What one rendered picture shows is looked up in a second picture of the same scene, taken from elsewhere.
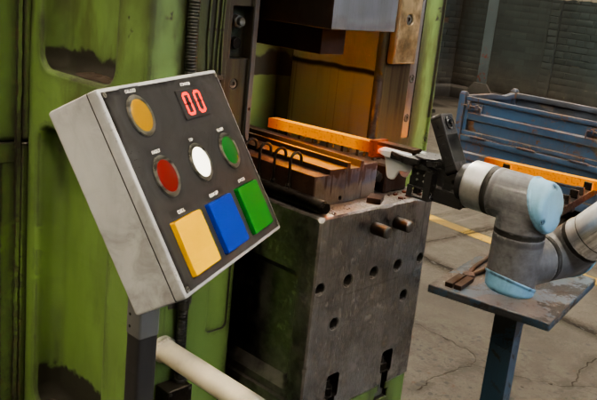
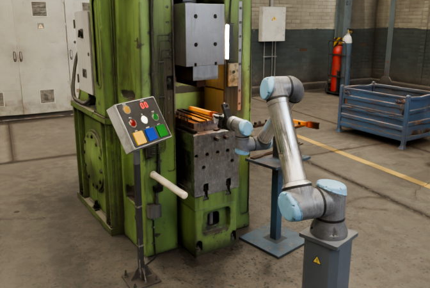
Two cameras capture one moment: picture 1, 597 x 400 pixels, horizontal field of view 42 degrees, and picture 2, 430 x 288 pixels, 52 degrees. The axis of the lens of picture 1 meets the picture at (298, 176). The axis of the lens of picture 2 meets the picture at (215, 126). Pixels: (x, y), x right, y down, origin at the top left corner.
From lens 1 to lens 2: 1.58 m
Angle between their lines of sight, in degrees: 14
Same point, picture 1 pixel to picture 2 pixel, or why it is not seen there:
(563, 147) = (386, 109)
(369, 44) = (221, 80)
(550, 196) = (244, 125)
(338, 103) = (215, 100)
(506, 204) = (235, 127)
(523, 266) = (241, 145)
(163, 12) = (144, 80)
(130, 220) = (123, 132)
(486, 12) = (386, 38)
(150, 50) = (141, 91)
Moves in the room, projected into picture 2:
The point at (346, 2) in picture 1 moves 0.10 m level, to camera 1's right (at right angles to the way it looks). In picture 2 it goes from (197, 72) to (212, 73)
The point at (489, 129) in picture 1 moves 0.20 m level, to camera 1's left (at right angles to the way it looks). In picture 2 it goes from (354, 102) to (340, 102)
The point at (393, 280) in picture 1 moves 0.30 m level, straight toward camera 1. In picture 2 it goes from (226, 155) to (209, 168)
